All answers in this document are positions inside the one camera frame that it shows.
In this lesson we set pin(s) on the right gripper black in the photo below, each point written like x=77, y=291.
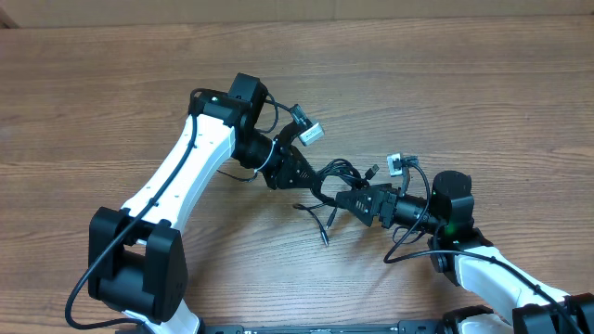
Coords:
x=385, y=206

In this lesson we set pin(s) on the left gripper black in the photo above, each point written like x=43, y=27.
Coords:
x=283, y=177

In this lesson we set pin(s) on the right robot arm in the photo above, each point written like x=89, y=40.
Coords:
x=514, y=302

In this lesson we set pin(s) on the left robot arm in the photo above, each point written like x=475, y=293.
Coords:
x=137, y=263

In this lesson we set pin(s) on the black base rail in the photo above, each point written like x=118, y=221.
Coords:
x=401, y=327

